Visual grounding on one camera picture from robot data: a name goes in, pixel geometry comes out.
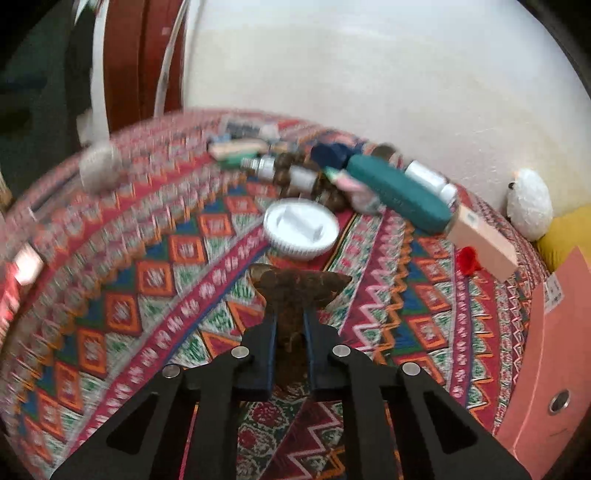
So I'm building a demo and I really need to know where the beige long carton box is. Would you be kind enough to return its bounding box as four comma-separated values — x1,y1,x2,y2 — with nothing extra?
447,205,518,282

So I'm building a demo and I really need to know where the navy blue sock bundle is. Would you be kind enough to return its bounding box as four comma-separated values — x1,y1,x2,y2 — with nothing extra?
310,143,367,178

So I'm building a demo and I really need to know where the beige yarn ball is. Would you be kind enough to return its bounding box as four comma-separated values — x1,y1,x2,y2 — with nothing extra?
79,142,122,194

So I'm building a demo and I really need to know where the small red heart object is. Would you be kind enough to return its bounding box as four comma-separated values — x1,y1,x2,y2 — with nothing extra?
457,246,482,277

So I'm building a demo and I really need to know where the smartphone pink case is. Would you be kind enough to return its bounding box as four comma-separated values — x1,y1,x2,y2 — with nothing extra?
1,243,44,342

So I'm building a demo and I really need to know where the brown wooden bead bracelet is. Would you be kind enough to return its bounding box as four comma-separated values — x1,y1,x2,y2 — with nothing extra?
271,151,350,213

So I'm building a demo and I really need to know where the yellow cushion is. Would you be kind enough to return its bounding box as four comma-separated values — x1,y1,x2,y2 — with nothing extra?
536,204,591,272

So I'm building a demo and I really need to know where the pink storage box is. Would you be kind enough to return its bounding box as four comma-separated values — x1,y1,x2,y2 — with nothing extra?
496,248,590,479

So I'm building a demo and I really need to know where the teal cylindrical case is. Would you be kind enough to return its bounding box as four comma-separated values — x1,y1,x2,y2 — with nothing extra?
346,154,453,234

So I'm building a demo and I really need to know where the silver metal tin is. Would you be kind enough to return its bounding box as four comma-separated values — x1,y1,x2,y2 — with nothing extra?
370,143,401,164

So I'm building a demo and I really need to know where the clear plastic card box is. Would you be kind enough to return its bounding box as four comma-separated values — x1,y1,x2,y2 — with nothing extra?
218,115,280,142

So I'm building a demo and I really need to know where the white small bottle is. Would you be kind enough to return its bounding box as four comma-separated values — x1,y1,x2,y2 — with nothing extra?
405,160,458,208

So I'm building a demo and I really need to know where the patterned red bedspread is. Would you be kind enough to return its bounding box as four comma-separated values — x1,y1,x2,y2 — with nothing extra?
1,110,548,479

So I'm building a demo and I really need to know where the brown hair claw clip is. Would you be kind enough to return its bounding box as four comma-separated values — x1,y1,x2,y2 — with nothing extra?
249,263,353,353

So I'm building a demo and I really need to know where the beige teal small box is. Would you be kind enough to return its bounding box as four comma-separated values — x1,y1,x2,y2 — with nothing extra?
207,139,269,161

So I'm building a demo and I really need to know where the pink green card pack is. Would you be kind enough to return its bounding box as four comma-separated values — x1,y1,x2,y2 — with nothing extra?
324,167,382,215

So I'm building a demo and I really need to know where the white ribbed round lid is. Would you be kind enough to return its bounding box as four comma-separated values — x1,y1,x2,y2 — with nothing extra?
263,198,341,260

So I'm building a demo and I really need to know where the dark red wooden door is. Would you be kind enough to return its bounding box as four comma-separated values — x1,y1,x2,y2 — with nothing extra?
102,0,185,133

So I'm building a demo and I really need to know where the white round plush ball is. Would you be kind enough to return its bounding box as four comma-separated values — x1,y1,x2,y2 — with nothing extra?
506,168,554,242

